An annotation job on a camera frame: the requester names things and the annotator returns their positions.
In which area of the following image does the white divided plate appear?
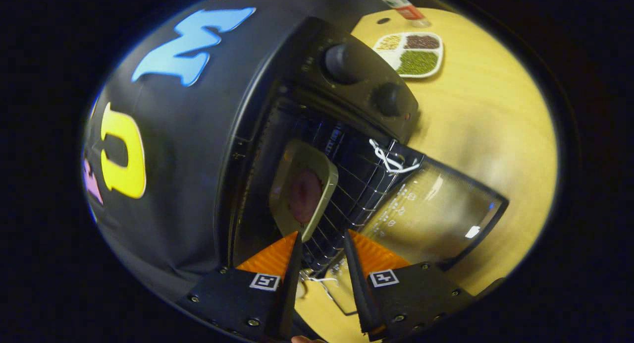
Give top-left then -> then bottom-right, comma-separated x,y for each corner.
372,32 -> 444,79

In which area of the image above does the white string tie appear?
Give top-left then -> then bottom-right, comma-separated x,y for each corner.
297,270 -> 338,300
369,138 -> 423,175

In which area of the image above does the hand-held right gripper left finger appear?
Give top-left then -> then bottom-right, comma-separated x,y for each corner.
177,230 -> 304,343

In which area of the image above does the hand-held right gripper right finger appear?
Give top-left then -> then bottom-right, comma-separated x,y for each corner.
343,229 -> 477,342

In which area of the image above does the pile of red beans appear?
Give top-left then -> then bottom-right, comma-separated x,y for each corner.
404,35 -> 441,50

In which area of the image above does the pile of green mung beans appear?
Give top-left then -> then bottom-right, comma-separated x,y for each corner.
397,51 -> 439,76

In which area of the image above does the pink doughnut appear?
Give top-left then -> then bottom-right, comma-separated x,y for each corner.
290,170 -> 324,224

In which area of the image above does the black electric oven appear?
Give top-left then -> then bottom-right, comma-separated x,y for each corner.
215,17 -> 510,316

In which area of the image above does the pale green food plate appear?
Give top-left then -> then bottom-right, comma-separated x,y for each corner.
269,139 -> 339,242

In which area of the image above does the clear plastic bottle red label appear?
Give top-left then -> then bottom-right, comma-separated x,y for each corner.
369,0 -> 431,28

